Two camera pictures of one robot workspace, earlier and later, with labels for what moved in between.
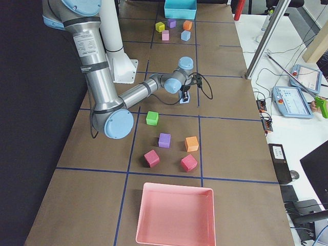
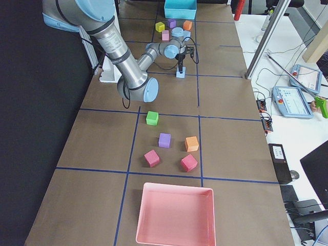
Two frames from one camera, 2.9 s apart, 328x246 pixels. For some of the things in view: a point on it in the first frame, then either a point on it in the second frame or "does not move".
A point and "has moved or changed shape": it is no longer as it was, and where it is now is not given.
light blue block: (181, 101) has moved or changed shape
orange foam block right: (191, 143) does not move
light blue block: (185, 35) does not move
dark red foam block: (152, 158) does not move
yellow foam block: (160, 26) does not move
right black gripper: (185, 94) → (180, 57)
